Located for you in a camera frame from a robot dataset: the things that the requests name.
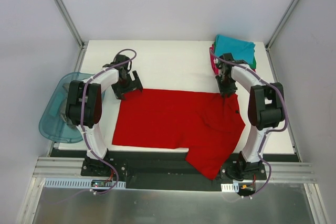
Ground pink folded t shirt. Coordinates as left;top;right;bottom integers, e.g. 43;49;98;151
209;44;218;76

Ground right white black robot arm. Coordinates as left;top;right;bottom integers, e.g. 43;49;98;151
213;53;288;181

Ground white cable duct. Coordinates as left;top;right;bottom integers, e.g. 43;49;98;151
45;178;126;190
220;183;239;193

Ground left aluminium frame post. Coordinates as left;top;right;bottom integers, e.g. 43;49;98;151
40;0;87;49

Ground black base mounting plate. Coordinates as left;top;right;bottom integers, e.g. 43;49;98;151
80;148;267;190

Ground left white cable duct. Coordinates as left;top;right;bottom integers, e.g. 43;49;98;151
45;178;126;190

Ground right white cable duct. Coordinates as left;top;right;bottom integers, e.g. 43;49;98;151
220;183;239;193

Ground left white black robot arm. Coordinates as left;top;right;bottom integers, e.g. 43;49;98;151
65;49;143;176

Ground aluminium frame post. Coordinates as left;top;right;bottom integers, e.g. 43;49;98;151
40;0;87;49
265;0;301;51

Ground red t shirt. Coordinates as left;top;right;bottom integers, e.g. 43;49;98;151
112;89;245;180

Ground green folded t shirt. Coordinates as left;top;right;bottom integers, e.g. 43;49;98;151
213;41;257;70

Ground right aluminium frame post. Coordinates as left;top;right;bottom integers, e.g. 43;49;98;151
265;0;301;51

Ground teal folded t shirt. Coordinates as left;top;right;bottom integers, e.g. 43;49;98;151
214;35;255;65

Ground grey crumpled t shirt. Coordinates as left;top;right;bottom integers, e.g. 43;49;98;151
59;83;76;130

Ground blue plastic bin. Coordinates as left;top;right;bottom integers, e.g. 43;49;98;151
39;72;104;144

